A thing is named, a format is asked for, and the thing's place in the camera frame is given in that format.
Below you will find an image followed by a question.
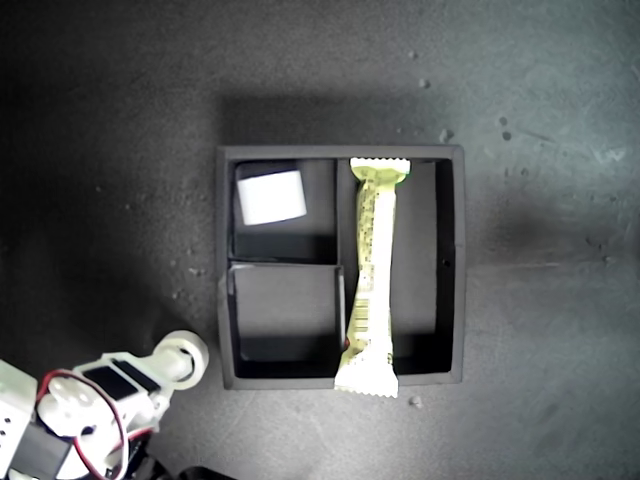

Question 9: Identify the large white tape roll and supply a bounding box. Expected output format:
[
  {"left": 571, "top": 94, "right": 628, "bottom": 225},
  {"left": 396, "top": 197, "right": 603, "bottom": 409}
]
[{"left": 235, "top": 169, "right": 309, "bottom": 227}]

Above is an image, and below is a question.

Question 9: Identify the black tray with wells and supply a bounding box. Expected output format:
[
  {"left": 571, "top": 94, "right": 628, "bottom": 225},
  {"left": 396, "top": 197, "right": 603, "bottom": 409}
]
[{"left": 215, "top": 144, "right": 467, "bottom": 391}]

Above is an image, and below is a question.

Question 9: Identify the cream snack bar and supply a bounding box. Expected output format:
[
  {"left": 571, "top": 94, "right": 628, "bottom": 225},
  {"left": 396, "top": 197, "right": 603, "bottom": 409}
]
[{"left": 333, "top": 156, "right": 413, "bottom": 400}]

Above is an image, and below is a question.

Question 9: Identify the small white tape roll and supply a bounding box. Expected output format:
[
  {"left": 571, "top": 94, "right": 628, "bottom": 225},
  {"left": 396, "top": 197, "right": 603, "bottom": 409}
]
[{"left": 153, "top": 329, "right": 211, "bottom": 392}]

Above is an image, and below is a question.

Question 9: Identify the red arm wire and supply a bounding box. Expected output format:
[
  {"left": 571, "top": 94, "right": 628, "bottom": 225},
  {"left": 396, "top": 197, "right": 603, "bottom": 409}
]
[{"left": 41, "top": 368, "right": 127, "bottom": 477}]

